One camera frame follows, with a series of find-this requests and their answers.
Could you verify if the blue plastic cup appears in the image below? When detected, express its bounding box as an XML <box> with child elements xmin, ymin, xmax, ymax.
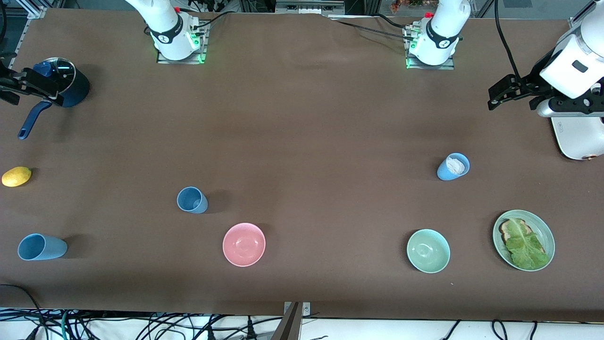
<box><xmin>436</xmin><ymin>153</ymin><xmax>470</xmax><ymax>181</ymax></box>
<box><xmin>17</xmin><ymin>233</ymin><xmax>68</xmax><ymax>261</ymax></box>
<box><xmin>176</xmin><ymin>187</ymin><xmax>209</xmax><ymax>214</ymax></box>

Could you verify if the glass pot lid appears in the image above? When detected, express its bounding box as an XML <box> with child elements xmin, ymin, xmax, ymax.
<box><xmin>33</xmin><ymin>58</ymin><xmax>76</xmax><ymax>98</ymax></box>

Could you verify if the dark blue saucepan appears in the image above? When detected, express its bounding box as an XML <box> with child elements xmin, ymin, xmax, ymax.
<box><xmin>18</xmin><ymin>58</ymin><xmax>90</xmax><ymax>140</ymax></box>

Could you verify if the white toaster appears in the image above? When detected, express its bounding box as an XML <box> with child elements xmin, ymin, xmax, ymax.
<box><xmin>551</xmin><ymin>116</ymin><xmax>604</xmax><ymax>161</ymax></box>

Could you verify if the yellow lemon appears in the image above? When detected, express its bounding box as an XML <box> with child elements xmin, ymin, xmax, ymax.
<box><xmin>1</xmin><ymin>166</ymin><xmax>32</xmax><ymax>187</ymax></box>

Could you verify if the orange red object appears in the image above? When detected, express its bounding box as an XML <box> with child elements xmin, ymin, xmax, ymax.
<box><xmin>391</xmin><ymin>0</ymin><xmax>428</xmax><ymax>14</ymax></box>

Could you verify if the mint green plate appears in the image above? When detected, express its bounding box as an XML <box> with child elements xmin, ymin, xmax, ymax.
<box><xmin>492</xmin><ymin>209</ymin><xmax>555</xmax><ymax>272</ymax></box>

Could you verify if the slice of toast bread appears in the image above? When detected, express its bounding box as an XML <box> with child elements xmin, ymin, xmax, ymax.
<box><xmin>499</xmin><ymin>218</ymin><xmax>545</xmax><ymax>258</ymax></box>

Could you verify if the green lettuce leaf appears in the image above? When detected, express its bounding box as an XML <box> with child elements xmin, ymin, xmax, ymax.
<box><xmin>505</xmin><ymin>218</ymin><xmax>551</xmax><ymax>271</ymax></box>

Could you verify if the mint green bowl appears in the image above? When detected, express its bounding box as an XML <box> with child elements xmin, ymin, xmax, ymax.
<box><xmin>406</xmin><ymin>229</ymin><xmax>451</xmax><ymax>274</ymax></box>

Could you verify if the grey power strip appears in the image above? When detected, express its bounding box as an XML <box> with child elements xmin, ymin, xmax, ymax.
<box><xmin>275</xmin><ymin>0</ymin><xmax>346</xmax><ymax>15</ymax></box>

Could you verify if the pink bowl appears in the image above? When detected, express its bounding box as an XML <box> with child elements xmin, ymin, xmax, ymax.
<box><xmin>222</xmin><ymin>222</ymin><xmax>266</xmax><ymax>267</ymax></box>

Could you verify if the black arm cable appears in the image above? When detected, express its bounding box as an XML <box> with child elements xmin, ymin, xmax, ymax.
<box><xmin>494</xmin><ymin>0</ymin><xmax>522</xmax><ymax>81</ymax></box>

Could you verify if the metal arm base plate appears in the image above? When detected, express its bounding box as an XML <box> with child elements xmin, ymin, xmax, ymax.
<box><xmin>405</xmin><ymin>26</ymin><xmax>456</xmax><ymax>70</ymax></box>
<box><xmin>157</xmin><ymin>21</ymin><xmax>208</xmax><ymax>65</ymax></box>

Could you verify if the aluminium frame rail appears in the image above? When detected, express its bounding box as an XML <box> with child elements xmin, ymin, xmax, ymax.
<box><xmin>568</xmin><ymin>0</ymin><xmax>596</xmax><ymax>33</ymax></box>
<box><xmin>9</xmin><ymin>6</ymin><xmax>48</xmax><ymax>62</ymax></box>

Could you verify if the grey metal post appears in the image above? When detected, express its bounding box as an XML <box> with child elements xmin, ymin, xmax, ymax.
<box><xmin>270</xmin><ymin>302</ymin><xmax>302</xmax><ymax>340</ymax></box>

